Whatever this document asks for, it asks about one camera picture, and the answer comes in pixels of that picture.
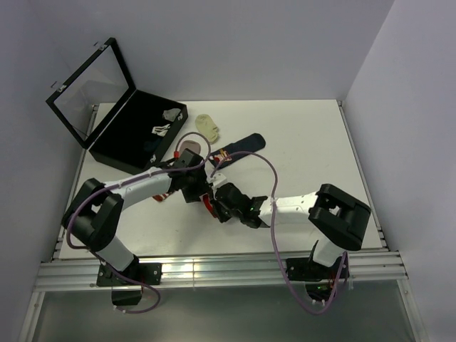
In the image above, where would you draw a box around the beige red reindeer sock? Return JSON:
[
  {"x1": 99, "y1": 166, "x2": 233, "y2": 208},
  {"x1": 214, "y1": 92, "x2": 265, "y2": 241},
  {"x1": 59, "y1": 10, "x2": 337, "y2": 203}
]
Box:
[{"x1": 202, "y1": 192, "x2": 218, "y2": 218}]

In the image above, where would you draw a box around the navy christmas sock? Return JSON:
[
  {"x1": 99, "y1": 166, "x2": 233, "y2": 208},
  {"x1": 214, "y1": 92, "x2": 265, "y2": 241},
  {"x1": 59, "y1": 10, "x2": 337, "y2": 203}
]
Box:
[{"x1": 209, "y1": 133, "x2": 266, "y2": 170}]

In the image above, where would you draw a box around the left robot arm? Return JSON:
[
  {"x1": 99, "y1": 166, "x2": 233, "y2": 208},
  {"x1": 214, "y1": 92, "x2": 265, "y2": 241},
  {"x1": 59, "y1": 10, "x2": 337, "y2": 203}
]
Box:
[{"x1": 61, "y1": 149, "x2": 208, "y2": 284}]

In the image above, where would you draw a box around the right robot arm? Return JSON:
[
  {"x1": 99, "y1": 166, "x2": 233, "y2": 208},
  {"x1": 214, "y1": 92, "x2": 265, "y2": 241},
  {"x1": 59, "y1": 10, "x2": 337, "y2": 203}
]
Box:
[{"x1": 211, "y1": 182, "x2": 371, "y2": 278}]

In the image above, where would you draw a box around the taupe sock red striped cuff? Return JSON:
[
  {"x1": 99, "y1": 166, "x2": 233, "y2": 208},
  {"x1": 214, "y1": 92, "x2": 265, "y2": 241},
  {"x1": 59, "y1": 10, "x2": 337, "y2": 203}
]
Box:
[{"x1": 152, "y1": 140, "x2": 201, "y2": 202}]

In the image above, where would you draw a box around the dark blue sock in box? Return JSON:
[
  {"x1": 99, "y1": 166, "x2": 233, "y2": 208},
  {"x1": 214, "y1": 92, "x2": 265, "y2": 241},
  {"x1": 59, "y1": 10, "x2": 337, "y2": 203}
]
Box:
[{"x1": 143, "y1": 139, "x2": 162, "y2": 153}]

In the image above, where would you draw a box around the white patterned sock in box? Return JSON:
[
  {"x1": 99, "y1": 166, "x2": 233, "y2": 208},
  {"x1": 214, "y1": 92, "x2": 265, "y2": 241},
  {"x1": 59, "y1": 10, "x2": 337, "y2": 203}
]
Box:
[{"x1": 152, "y1": 124, "x2": 171, "y2": 137}]

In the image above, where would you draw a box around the black display box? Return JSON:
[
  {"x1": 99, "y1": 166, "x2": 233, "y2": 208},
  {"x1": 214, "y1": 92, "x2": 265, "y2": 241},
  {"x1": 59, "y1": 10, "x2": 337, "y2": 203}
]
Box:
[{"x1": 46, "y1": 38, "x2": 188, "y2": 175}]

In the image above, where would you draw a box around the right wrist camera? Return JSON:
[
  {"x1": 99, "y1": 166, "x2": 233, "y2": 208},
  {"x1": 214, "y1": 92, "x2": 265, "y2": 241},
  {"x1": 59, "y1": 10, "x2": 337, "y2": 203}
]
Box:
[{"x1": 207, "y1": 172, "x2": 228, "y2": 189}]

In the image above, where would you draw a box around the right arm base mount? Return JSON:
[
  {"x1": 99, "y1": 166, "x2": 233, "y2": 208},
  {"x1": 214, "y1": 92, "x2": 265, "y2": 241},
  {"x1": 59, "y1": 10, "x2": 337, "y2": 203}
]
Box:
[{"x1": 286, "y1": 256, "x2": 350, "y2": 304}]

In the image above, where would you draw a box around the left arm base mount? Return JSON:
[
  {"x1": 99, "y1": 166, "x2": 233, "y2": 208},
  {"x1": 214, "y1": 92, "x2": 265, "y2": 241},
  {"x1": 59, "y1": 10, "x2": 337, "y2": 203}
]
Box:
[{"x1": 95, "y1": 263, "x2": 162, "y2": 314}]

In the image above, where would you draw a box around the aluminium front rail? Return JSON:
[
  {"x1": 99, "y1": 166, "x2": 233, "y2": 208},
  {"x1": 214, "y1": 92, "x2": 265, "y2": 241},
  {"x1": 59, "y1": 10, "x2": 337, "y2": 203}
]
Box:
[{"x1": 33, "y1": 250, "x2": 408, "y2": 292}]

